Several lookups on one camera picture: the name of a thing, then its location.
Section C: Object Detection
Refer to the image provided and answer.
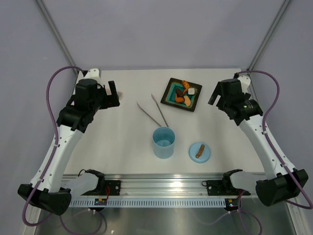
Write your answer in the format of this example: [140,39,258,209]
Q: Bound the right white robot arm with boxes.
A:
[208,73,309,207]

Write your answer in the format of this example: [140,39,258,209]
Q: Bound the right aluminium frame post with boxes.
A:
[247,0,293,70]

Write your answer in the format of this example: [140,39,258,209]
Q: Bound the white rice food piece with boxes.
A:
[188,88,196,95]

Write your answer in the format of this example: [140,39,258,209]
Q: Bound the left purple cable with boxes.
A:
[22,66,107,233]

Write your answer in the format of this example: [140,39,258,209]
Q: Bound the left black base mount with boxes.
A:
[77,169,121,196]

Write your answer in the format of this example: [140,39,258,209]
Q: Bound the tan orange food slice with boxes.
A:
[183,95,191,107]

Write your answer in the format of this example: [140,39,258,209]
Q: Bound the light blue lid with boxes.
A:
[188,142,211,164]

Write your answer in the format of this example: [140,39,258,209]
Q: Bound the metal tongs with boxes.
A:
[136,94,169,127]

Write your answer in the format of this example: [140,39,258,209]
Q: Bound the brown lid handle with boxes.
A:
[196,144,205,159]

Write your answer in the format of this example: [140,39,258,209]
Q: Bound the purple cable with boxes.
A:
[22,66,107,233]
[195,70,313,233]

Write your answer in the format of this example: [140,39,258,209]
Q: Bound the orange carrot food piece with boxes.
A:
[175,96,184,103]

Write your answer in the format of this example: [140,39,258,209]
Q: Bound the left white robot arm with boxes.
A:
[18,69,120,215]

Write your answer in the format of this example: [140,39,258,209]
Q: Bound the white slotted cable duct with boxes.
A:
[69,198,226,208]

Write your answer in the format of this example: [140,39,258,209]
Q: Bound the left aluminium frame post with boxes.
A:
[34,0,76,66]

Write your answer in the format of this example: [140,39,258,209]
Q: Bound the orange shrimp food piece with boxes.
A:
[182,80,190,94]

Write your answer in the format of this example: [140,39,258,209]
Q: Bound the dark square teal plate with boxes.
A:
[160,78,202,112]

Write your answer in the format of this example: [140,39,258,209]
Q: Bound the aluminium front rail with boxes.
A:
[61,173,269,199]

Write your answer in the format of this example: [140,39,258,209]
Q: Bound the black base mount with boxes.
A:
[201,169,243,196]
[77,169,121,196]

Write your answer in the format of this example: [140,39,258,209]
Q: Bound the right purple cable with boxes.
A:
[195,70,313,233]

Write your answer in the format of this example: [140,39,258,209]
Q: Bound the aluminium frame post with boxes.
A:
[247,0,293,70]
[34,0,76,66]

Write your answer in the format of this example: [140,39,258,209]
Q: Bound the beige chopstick case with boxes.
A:
[117,92,123,100]

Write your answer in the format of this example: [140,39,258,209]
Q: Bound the dark brown food piece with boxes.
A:
[176,88,183,97]

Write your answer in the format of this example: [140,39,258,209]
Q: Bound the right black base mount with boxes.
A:
[201,169,243,196]

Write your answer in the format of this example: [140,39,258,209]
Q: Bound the light blue cup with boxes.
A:
[152,127,176,159]

